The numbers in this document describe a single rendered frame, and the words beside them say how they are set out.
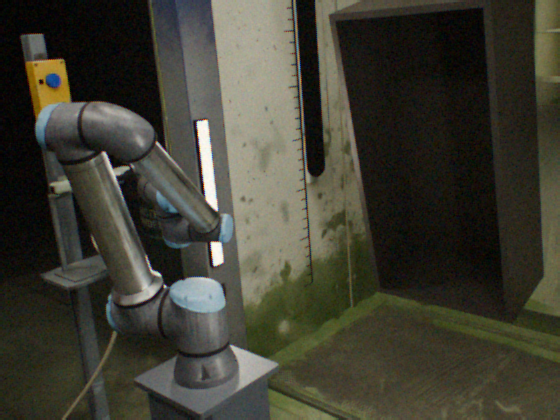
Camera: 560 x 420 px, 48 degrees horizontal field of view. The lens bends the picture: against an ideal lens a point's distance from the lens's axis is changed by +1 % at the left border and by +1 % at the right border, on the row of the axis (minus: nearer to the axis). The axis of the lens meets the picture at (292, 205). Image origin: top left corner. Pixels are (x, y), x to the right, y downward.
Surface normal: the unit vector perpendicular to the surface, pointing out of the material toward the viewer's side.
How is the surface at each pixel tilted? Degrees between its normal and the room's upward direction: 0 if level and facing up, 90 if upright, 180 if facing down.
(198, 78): 90
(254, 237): 90
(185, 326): 90
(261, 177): 90
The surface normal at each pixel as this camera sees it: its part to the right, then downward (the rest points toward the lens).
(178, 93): -0.66, 0.25
